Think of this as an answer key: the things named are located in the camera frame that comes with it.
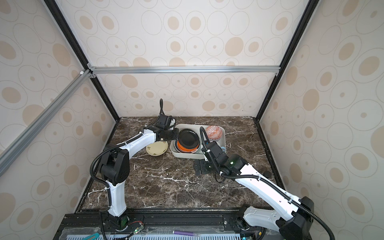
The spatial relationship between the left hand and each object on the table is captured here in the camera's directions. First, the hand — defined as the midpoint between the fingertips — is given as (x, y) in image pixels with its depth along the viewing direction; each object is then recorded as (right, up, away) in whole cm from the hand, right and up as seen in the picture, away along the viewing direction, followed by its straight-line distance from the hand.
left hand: (184, 132), depth 93 cm
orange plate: (+1, -12, +4) cm, 13 cm away
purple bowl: (+21, -1, +14) cm, 25 cm away
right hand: (+10, -17, -18) cm, 27 cm away
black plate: (+2, -5, +8) cm, 10 cm away
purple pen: (+2, -48, -22) cm, 53 cm away
